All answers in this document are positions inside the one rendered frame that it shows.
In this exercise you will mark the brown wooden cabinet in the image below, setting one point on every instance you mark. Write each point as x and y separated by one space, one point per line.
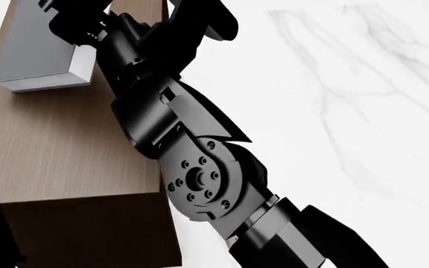
69 145

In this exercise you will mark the grey rectangular box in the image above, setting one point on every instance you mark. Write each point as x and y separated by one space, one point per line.
35 44

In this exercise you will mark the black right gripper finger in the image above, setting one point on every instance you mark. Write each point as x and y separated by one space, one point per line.
69 28
214 19

